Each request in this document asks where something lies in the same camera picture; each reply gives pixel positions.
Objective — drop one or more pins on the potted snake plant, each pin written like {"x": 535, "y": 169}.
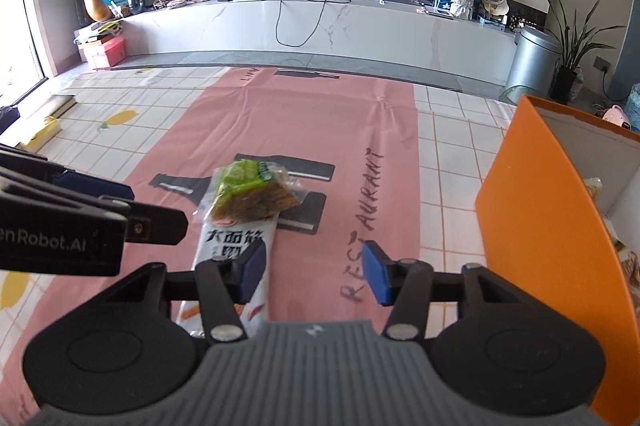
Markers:
{"x": 565, "y": 83}

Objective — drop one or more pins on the blue water bottle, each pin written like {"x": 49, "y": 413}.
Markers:
{"x": 634, "y": 106}

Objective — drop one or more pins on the grey flat tray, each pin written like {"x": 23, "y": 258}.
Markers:
{"x": 62, "y": 105}

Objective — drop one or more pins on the pink printed table runner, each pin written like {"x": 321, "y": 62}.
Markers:
{"x": 300, "y": 121}

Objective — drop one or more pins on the grey wall socket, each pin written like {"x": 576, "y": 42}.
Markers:
{"x": 602, "y": 65}

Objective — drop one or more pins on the pink storage box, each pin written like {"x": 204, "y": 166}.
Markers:
{"x": 105, "y": 52}

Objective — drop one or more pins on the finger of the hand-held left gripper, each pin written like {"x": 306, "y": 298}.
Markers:
{"x": 95, "y": 188}
{"x": 155, "y": 222}

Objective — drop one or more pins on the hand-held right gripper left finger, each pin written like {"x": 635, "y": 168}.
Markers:
{"x": 250, "y": 266}

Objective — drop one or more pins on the grey-blue upright panel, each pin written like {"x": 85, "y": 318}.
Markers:
{"x": 622, "y": 66}

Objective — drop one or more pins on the white marble tv cabinet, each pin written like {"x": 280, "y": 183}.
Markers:
{"x": 375, "y": 36}

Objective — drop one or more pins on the dark chair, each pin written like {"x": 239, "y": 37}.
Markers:
{"x": 9, "y": 118}

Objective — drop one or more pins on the silver trash can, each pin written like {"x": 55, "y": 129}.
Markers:
{"x": 532, "y": 61}

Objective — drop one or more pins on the orange cardboard box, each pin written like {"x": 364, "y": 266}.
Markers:
{"x": 540, "y": 206}

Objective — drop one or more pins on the orange round vase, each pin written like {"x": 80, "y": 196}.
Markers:
{"x": 95, "y": 6}

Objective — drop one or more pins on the pink small appliance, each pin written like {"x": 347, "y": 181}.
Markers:
{"x": 617, "y": 113}

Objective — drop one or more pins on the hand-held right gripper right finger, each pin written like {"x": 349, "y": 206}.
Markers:
{"x": 377, "y": 273}

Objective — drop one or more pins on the white knitted pot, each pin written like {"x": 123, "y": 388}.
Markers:
{"x": 461, "y": 3}

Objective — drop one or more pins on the yellow flat object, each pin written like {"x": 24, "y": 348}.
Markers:
{"x": 42, "y": 133}

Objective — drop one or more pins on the green and white snack bag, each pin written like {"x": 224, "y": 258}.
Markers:
{"x": 245, "y": 201}

